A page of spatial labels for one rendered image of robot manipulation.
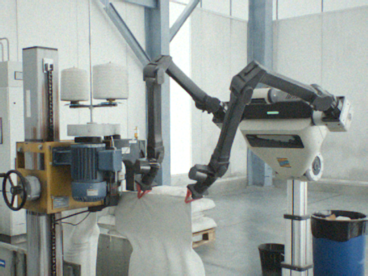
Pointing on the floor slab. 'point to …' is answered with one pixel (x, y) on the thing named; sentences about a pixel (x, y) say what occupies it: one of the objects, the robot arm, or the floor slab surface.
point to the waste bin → (338, 243)
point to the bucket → (271, 258)
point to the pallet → (207, 235)
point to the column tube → (39, 223)
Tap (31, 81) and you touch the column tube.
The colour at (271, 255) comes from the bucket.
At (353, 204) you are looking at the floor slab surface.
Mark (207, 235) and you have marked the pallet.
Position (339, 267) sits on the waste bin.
